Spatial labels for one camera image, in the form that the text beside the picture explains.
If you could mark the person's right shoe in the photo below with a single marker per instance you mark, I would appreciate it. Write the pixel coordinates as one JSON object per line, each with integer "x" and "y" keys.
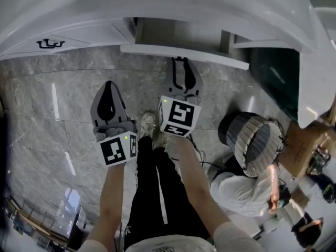
{"x": 164, "y": 138}

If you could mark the person's shoe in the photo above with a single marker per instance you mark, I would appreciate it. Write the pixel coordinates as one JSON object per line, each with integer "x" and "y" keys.
{"x": 164, "y": 138}
{"x": 147, "y": 125}

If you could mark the person's left shoe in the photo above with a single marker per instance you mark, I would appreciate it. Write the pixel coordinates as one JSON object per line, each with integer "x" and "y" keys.
{"x": 147, "y": 125}

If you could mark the pleated round basket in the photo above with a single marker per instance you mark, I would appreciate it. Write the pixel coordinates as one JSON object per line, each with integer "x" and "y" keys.
{"x": 244, "y": 130}

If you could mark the white vanity cabinet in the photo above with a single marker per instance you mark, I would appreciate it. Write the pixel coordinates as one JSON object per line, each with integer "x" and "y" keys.
{"x": 105, "y": 4}

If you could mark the person's black trousers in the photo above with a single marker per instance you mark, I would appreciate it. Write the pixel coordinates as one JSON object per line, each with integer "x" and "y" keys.
{"x": 147, "y": 188}

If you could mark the white wooden drawer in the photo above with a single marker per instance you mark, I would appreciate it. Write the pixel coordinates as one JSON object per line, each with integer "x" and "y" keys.
{"x": 183, "y": 55}

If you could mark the person's left forearm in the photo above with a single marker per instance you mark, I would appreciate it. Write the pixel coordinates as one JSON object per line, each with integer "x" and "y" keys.
{"x": 110, "y": 201}

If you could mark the person's white daisy shirt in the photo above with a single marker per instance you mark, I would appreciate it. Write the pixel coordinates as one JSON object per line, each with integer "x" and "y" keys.
{"x": 170, "y": 244}

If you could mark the person's right forearm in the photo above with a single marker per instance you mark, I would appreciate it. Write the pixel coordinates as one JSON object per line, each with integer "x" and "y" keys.
{"x": 197, "y": 185}

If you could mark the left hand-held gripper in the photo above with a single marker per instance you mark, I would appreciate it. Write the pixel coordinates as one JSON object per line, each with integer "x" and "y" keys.
{"x": 115, "y": 151}

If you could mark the electronic circuit board device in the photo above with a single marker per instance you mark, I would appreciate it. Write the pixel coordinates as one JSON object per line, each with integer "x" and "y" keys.
{"x": 319, "y": 159}

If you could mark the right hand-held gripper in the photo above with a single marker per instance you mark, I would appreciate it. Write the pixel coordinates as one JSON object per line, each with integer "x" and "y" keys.
{"x": 178, "y": 117}

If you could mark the wooden frame rack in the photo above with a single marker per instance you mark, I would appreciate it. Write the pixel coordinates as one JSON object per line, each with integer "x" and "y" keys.
{"x": 31, "y": 222}

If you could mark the large cardboard box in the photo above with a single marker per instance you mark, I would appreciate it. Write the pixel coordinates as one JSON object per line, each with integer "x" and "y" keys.
{"x": 296, "y": 148}

